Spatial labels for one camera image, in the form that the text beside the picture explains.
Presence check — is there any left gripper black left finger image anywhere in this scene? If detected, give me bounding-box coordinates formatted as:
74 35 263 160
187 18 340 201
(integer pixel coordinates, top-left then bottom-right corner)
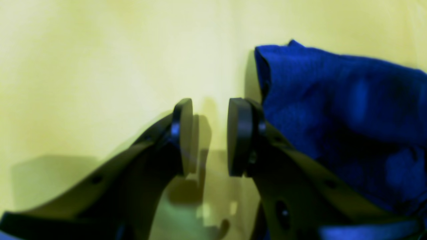
1 98 193 240

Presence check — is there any dark blue long-sleeve shirt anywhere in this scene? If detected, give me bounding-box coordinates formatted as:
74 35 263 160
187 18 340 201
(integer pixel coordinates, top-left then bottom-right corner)
254 39 427 240

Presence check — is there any yellow table cloth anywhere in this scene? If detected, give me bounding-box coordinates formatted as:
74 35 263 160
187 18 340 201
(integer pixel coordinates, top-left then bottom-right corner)
0 0 426 240

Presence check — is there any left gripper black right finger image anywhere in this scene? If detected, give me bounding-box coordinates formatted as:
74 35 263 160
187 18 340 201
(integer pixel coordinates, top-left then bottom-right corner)
227 98 424 240

